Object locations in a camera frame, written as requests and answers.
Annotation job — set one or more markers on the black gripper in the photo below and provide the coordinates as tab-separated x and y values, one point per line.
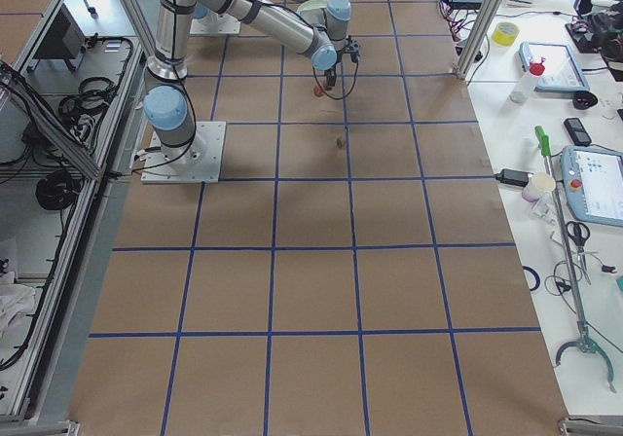
330	74

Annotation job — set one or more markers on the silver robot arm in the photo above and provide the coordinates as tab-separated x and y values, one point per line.
317	30

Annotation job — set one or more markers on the light green plate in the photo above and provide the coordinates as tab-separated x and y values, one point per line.
310	5

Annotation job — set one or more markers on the yellow tape roll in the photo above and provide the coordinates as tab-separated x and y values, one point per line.
505	33

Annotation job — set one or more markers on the clear bottle red cap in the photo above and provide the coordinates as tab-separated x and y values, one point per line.
526	85

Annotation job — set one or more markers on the black power adapter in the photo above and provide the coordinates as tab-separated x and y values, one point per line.
513	177

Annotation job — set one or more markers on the teach pendant far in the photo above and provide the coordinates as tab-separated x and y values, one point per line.
562	73

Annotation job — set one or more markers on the teach pendant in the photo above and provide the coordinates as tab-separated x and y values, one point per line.
562	73
593	184

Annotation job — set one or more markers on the white paper cup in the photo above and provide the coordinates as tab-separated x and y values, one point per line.
539	185

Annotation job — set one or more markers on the black remote device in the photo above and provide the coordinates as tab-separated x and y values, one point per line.
577	132

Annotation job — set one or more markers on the blue tape roll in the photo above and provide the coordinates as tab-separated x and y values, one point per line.
535	282

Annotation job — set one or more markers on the teach pendant near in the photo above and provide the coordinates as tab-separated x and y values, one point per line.
593	184

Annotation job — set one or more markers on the long reach grabber tool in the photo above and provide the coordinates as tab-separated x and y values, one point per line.
584	343

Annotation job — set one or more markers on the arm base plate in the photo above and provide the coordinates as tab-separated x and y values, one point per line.
213	25
201	163

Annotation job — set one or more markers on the aluminium frame post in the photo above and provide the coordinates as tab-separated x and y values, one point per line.
476	36

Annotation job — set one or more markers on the black handled scissors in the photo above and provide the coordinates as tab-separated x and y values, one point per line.
579	233

